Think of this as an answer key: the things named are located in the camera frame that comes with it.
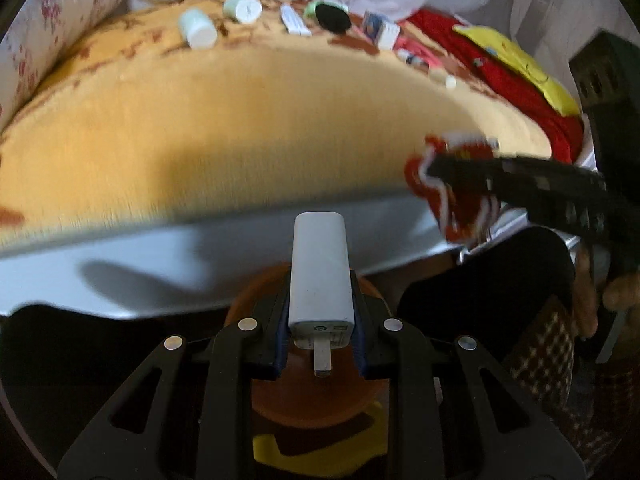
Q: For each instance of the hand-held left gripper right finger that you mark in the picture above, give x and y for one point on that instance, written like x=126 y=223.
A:
x=361 y=340

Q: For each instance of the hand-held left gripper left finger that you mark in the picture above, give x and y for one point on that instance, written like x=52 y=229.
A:
x=283 y=332

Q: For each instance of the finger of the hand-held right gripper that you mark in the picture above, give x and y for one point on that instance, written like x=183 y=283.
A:
x=525 y=170
x=575 y=215

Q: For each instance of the orange plastic bin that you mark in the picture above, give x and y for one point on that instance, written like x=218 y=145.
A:
x=300 y=400

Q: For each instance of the white USB charger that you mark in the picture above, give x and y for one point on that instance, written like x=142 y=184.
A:
x=320 y=270

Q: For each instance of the red and white snack packet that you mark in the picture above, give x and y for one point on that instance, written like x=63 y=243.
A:
x=460 y=210

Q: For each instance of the person's right hand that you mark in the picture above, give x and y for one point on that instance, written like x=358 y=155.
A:
x=586 y=295

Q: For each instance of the red blanket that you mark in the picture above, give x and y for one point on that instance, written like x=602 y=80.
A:
x=520 y=95

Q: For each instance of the yellow pillow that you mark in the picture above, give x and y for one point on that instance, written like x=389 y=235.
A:
x=520 y=62

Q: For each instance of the white bed sheet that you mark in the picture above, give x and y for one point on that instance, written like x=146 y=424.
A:
x=200 y=260

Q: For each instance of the small white bottle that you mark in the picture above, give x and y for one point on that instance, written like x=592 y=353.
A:
x=445 y=79

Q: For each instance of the yellow plastic piece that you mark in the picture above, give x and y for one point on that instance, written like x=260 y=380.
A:
x=320 y=455

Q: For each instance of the checkered cloth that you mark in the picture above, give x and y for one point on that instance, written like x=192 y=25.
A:
x=545 y=360

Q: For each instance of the blue and white box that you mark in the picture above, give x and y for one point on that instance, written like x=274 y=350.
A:
x=381 y=30

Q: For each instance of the yellow floral blanket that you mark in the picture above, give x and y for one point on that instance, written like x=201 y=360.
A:
x=250 y=125

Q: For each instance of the black round object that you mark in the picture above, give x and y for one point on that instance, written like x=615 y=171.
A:
x=334 y=19

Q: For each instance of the small green container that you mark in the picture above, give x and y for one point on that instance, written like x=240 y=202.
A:
x=310 y=9

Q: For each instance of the white tube box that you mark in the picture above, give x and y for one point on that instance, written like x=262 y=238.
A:
x=295 y=20

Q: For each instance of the white plastic bottle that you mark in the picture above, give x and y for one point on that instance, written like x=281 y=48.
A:
x=198 y=29

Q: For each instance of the mint and white jar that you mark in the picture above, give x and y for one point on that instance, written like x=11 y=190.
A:
x=243 y=9

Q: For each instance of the pink floral pillow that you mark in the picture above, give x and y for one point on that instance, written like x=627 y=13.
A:
x=55 y=25

